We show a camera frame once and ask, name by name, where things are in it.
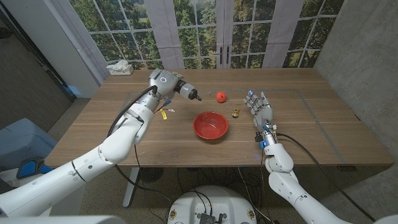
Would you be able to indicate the blue and black pedal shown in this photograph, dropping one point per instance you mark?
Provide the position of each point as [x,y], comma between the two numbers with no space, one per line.
[29,168]

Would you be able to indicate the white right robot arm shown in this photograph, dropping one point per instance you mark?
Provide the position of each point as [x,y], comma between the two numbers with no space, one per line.
[286,183]

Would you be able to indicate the printed window backdrop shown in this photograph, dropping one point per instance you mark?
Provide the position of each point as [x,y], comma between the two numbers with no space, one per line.
[199,31]

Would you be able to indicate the red bowl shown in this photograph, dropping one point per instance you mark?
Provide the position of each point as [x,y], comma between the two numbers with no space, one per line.
[210,126]

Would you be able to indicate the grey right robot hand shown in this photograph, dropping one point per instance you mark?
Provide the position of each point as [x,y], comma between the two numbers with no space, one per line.
[263,113]

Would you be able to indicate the white tissue box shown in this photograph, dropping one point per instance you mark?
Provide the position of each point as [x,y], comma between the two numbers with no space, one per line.
[121,70]

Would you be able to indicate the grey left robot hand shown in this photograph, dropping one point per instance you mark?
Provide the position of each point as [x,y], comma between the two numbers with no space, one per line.
[161,82]

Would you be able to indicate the white table leg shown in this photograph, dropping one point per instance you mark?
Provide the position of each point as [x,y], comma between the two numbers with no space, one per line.
[129,189]

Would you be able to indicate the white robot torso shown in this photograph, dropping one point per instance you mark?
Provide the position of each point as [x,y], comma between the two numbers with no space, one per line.
[233,202]

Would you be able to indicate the round black floor fan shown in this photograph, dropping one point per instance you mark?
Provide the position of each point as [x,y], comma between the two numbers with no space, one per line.
[151,174]

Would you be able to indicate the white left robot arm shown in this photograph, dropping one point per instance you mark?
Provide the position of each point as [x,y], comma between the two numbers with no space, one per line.
[93,161]

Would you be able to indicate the clear oil cruet black pump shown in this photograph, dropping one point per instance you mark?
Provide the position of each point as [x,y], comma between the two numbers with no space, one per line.
[187,91]

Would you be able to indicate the red tomato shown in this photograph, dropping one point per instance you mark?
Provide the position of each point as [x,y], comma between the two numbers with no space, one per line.
[221,97]

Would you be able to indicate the yellow toy car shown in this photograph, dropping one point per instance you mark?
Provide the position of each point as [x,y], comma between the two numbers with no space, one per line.
[235,113]

